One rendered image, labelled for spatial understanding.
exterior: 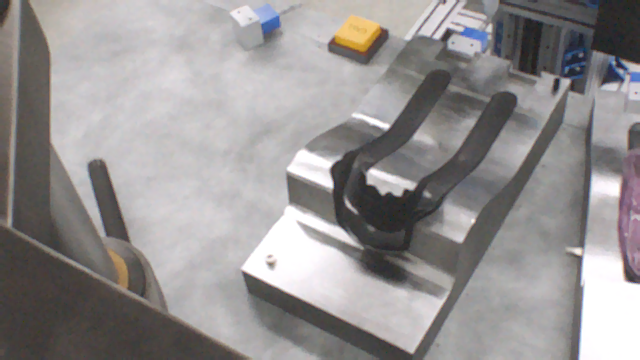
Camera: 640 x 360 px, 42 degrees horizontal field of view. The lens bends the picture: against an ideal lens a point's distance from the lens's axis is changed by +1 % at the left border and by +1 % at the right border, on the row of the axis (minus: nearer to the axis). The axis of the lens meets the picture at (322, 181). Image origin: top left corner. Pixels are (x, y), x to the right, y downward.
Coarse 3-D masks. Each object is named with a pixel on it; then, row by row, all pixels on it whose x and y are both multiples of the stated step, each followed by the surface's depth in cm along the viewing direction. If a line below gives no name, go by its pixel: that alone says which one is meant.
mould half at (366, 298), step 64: (448, 64) 128; (384, 128) 121; (448, 128) 120; (512, 128) 119; (320, 192) 110; (384, 192) 107; (512, 192) 116; (256, 256) 112; (320, 256) 111; (384, 256) 109; (448, 256) 104; (320, 320) 108; (384, 320) 103
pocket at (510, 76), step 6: (510, 66) 127; (504, 72) 126; (510, 72) 128; (516, 72) 127; (504, 78) 127; (510, 78) 128; (516, 78) 128; (522, 78) 127; (528, 78) 127; (534, 78) 126; (516, 84) 127; (522, 84) 127; (528, 84) 127; (534, 84) 127
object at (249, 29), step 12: (240, 12) 147; (252, 12) 147; (264, 12) 148; (276, 12) 149; (288, 12) 150; (240, 24) 145; (252, 24) 145; (264, 24) 147; (276, 24) 149; (240, 36) 148; (252, 36) 147
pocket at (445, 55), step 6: (444, 48) 131; (438, 54) 130; (444, 54) 133; (450, 54) 132; (456, 54) 131; (462, 54) 131; (474, 54) 129; (444, 60) 133; (450, 60) 132; (456, 60) 132; (462, 60) 131; (468, 60) 131; (462, 66) 131
